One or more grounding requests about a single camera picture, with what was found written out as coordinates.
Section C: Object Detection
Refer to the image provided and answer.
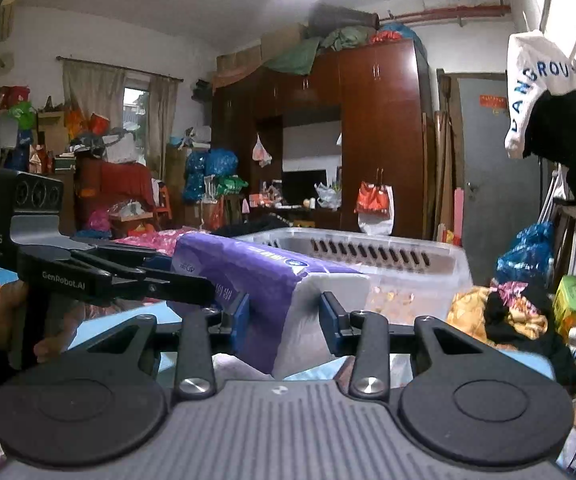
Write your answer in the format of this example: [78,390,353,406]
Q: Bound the grey door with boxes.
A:
[455,74,544,273]

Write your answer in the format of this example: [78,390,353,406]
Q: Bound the person's left hand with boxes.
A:
[0,280,89,362]

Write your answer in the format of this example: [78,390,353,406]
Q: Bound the red pipe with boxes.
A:
[363,4,511,17]

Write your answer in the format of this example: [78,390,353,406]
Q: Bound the white plastic bag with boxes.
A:
[315,182,343,210]

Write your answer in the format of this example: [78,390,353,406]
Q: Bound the pile of colourful clothes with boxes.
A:
[446,281,576,387]

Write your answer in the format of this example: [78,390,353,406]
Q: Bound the blue plastic bags pile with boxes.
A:
[184,148,239,205]

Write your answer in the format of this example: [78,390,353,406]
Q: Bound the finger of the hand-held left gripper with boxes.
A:
[91,243,179,274]
[74,249,217,307]

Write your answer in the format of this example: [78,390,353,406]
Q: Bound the cardboard boxes on wardrobe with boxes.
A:
[216,22,309,75]

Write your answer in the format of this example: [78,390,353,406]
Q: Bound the window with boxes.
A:
[123,87,151,166]

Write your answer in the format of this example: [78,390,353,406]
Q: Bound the red cloth cover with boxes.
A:
[77,159,157,217]

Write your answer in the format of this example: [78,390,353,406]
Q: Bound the white paper bag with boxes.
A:
[358,212,395,237]

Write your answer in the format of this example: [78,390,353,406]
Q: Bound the red plastic bag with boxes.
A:
[355,180,395,217]

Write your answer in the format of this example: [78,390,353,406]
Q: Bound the purple tissue pack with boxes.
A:
[165,232,375,380]

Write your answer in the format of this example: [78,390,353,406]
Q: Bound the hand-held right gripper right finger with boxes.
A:
[318,291,501,402]

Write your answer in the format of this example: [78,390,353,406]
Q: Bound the clear plastic storage bin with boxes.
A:
[232,226,474,322]

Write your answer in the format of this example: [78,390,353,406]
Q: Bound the dark rolled mat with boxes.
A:
[310,3,381,36]

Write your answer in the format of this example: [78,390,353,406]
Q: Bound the pink hanging plastic bag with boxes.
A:
[252,134,273,168]

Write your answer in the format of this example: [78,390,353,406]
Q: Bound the black hanging garment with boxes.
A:
[526,89,576,218]

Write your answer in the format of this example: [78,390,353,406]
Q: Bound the beige curtain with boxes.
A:
[147,74,179,182]
[62,57,128,137]

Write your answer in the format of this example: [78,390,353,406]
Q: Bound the pink printed blanket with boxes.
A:
[116,227,205,258]

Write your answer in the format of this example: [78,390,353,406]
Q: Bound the green cloth bundle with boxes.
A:
[262,26,379,77]

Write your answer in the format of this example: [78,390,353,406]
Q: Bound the blue crumpled plastic bag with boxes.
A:
[496,222,556,287]

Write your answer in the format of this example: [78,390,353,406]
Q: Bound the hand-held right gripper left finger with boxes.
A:
[86,292,253,402]

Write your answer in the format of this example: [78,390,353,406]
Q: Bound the white printed hanging garment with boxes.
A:
[504,30,576,161]

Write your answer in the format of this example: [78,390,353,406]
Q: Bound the brown wooden wardrobe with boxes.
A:
[211,39,437,242]

